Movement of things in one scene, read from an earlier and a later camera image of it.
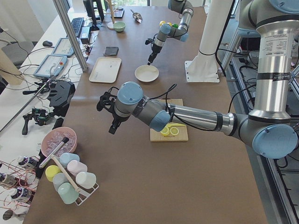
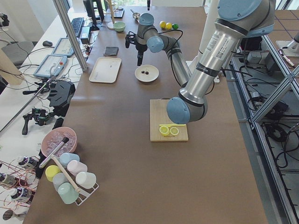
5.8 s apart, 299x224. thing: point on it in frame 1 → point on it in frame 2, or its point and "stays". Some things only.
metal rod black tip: x=64 y=140 stays
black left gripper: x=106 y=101 → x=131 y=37
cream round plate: x=146 y=73 stays
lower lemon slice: x=165 y=131 stays
